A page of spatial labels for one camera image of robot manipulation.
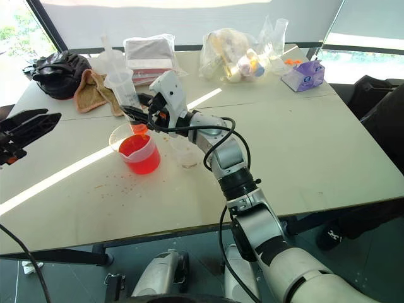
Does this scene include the plastic-wrapped red white packs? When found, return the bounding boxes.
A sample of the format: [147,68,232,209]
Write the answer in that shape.
[122,33,187,86]

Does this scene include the person's dark trouser leg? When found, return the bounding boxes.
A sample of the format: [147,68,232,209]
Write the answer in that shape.
[339,83,404,241]

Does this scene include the clear beaker with red liquid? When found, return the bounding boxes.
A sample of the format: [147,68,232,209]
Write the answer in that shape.
[118,134,162,175]

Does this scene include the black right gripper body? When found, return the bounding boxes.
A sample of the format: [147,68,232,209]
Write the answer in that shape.
[146,95,174,133]

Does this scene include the silver robot leg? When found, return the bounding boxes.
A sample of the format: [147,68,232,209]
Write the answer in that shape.
[131,248,190,299]
[222,244,263,303]

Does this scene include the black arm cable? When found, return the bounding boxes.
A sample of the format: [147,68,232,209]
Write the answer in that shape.
[146,116,263,303]
[0,223,52,303]

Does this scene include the purple tissue box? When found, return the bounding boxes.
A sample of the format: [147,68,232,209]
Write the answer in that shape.
[280,59,326,93]

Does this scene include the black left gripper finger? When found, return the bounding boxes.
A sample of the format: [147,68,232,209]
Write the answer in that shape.
[0,108,49,133]
[5,112,62,150]

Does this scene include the clear conical flask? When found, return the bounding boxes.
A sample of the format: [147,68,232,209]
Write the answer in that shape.
[268,18,292,61]

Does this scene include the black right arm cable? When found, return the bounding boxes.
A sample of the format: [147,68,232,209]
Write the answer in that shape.
[146,116,263,303]

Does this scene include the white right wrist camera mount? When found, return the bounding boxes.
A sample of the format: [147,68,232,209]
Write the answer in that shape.
[148,69,189,131]

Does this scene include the black table frame bar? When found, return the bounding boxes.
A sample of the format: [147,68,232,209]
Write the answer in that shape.
[0,242,114,266]

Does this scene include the large translucent plastic syringe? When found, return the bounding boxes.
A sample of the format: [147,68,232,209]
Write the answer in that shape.
[100,35,149,137]

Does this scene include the clear bag of small bottles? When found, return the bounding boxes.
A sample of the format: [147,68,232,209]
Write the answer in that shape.
[198,27,276,85]

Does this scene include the black bag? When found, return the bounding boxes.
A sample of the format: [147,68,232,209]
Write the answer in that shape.
[22,50,93,100]

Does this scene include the black chair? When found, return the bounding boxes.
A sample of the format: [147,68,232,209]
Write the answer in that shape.
[328,74,404,120]

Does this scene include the small clear plastic cup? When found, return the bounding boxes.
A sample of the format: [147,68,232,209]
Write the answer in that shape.
[170,138,199,169]

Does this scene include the white object on floor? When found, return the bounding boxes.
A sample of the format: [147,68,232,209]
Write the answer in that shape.
[21,260,45,276]

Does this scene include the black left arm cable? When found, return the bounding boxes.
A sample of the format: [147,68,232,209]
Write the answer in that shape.
[0,223,52,303]

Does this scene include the tan pink-edged towel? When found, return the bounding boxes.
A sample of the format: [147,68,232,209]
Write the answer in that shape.
[74,68,126,117]

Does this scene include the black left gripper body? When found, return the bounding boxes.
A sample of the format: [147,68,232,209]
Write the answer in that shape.
[0,131,28,167]

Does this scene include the black shoe with white print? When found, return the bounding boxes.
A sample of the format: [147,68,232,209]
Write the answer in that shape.
[315,219,344,252]

